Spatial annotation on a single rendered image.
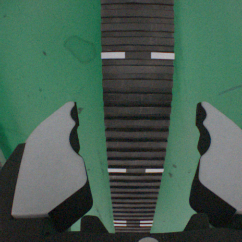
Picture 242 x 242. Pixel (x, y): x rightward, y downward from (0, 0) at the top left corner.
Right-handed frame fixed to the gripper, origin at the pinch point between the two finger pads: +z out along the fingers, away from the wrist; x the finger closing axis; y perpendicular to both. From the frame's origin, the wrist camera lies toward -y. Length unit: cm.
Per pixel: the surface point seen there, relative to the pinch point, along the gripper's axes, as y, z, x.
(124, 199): 12.4, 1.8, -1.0
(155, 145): 4.7, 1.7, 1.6
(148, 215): 16.3, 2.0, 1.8
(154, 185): 9.8, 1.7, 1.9
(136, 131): 3.4, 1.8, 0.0
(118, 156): 6.1, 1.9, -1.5
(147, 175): 8.3, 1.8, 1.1
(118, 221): 17.6, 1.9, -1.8
